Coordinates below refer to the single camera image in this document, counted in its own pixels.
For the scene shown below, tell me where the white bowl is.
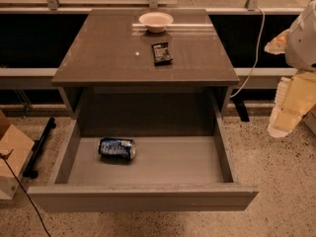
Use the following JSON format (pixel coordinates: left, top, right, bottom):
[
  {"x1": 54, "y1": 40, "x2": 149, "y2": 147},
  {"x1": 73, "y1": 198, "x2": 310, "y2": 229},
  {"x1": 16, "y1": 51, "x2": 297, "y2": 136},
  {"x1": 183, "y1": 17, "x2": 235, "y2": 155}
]
[{"x1": 139, "y1": 12, "x2": 174, "y2": 34}]

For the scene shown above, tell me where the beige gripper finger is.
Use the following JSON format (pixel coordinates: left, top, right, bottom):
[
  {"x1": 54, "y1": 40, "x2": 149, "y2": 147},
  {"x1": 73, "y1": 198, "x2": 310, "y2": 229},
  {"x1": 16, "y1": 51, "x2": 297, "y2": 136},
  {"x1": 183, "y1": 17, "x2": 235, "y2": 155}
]
[
  {"x1": 268, "y1": 72, "x2": 316, "y2": 138},
  {"x1": 264, "y1": 30, "x2": 288, "y2": 55}
]

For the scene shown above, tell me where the black snack packet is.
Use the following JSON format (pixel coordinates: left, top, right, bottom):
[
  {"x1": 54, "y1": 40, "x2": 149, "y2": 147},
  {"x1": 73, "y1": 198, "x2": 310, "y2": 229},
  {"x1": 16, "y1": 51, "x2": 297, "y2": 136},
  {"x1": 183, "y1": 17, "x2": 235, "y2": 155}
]
[{"x1": 151, "y1": 42, "x2": 173, "y2": 65}]

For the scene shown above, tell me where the black cable on floor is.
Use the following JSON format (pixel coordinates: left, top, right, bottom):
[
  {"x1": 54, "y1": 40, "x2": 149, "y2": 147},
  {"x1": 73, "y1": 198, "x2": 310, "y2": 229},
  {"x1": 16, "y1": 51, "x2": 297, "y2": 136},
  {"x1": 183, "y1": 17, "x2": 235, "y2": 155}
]
[{"x1": 0, "y1": 148, "x2": 52, "y2": 237}]

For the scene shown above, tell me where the blue pepsi can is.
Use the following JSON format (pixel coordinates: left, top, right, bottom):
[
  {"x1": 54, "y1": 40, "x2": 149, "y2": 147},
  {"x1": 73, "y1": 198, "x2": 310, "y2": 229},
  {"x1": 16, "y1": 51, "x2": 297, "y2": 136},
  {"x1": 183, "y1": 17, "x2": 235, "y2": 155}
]
[{"x1": 98, "y1": 137, "x2": 136, "y2": 160}]

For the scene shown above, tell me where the white cable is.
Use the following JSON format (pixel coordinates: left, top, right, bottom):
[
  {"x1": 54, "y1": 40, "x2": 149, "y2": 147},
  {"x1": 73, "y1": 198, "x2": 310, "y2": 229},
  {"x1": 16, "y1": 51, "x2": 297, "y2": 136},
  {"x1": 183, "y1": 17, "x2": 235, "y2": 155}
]
[{"x1": 229, "y1": 7, "x2": 267, "y2": 100}]

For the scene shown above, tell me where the open grey top drawer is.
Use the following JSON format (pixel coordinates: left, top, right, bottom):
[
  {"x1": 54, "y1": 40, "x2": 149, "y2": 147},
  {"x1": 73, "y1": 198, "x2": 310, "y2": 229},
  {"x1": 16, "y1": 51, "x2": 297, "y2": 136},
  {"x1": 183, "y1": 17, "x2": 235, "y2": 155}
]
[{"x1": 27, "y1": 92, "x2": 260, "y2": 213}]

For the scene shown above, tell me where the black bar on floor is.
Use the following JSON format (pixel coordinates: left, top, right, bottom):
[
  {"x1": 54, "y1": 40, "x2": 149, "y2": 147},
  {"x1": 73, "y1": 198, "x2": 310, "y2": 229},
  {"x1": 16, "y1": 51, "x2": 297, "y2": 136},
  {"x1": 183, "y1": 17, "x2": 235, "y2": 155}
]
[{"x1": 23, "y1": 118, "x2": 56, "y2": 179}]

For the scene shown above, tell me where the grey cabinet with counter top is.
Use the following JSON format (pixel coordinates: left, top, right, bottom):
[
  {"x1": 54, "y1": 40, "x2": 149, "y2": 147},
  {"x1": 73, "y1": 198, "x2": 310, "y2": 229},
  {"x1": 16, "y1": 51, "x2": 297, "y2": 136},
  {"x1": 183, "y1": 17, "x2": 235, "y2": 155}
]
[{"x1": 52, "y1": 10, "x2": 238, "y2": 137}]

